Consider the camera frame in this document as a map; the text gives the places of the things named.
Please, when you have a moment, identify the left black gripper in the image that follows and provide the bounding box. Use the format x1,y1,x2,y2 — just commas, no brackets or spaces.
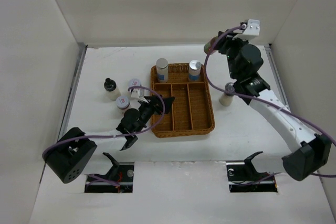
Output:
134,95,174,134

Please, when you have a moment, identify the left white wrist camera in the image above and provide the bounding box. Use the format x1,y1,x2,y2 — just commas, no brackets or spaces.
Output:
130,88,148,103

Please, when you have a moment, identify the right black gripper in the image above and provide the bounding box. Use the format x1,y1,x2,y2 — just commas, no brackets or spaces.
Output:
216,29,250,79

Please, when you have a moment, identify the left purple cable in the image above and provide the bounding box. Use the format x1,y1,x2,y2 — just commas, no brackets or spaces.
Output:
42,86,166,161

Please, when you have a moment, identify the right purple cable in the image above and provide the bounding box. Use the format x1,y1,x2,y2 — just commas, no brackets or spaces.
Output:
204,26,336,178

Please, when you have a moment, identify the silver-lid salt shaker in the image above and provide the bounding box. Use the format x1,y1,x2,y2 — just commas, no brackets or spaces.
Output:
156,58,169,83
188,60,202,82

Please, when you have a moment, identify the brown wicker divided basket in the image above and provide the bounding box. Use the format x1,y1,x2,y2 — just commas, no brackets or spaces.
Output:
151,63,215,138

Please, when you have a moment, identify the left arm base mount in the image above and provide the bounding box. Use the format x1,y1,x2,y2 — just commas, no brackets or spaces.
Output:
84,152,135,194

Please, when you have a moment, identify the red sauce bottle yellow cap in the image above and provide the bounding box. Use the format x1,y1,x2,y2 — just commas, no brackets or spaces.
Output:
203,36,218,55

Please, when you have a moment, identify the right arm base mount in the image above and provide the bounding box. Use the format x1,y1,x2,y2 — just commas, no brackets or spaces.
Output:
226,152,278,193

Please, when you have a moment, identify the purple cable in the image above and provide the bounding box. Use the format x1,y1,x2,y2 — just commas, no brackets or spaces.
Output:
204,26,336,178
42,86,166,161

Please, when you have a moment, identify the black-cap white sauce bottle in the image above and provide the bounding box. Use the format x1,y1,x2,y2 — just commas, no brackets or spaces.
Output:
104,78,121,101

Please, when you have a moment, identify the white-lid jar near basket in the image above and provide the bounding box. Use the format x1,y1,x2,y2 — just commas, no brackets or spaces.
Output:
128,78,142,93

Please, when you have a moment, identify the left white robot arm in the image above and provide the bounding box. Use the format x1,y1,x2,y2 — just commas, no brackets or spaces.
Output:
42,95,175,184

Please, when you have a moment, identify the white-lid jar front left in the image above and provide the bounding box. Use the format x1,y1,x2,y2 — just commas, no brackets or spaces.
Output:
116,95,130,112

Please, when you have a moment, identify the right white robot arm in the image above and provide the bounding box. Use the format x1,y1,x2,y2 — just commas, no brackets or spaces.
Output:
204,25,335,181

